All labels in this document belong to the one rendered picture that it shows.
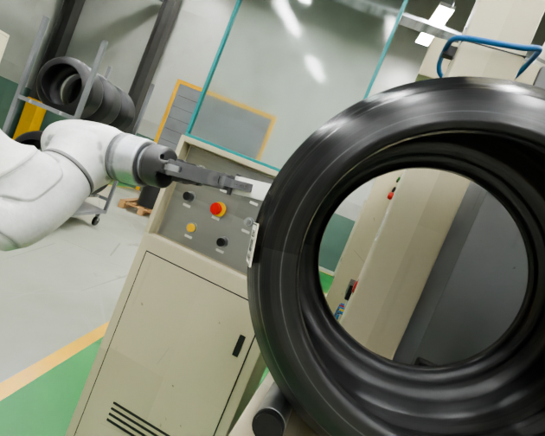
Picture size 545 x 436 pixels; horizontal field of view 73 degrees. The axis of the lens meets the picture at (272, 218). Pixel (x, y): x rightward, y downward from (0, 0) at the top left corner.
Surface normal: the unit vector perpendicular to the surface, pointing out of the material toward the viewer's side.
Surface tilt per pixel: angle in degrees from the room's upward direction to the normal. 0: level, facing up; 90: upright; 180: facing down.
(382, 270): 90
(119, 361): 90
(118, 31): 90
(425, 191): 90
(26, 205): 62
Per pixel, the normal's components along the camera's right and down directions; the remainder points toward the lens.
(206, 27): -0.09, 0.02
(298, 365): -0.38, 0.06
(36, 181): 0.81, -0.13
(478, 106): -0.19, -0.22
